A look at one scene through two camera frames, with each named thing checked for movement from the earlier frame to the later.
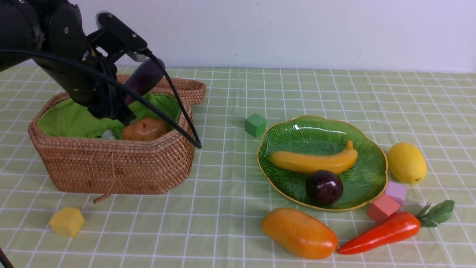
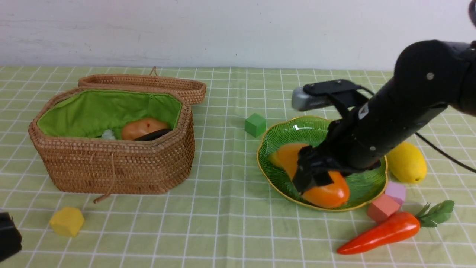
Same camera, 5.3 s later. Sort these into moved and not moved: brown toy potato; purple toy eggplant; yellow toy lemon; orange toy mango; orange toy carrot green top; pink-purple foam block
Moved: purple toy eggplant; orange toy mango
Not moved: orange toy carrot green top; brown toy potato; yellow toy lemon; pink-purple foam block
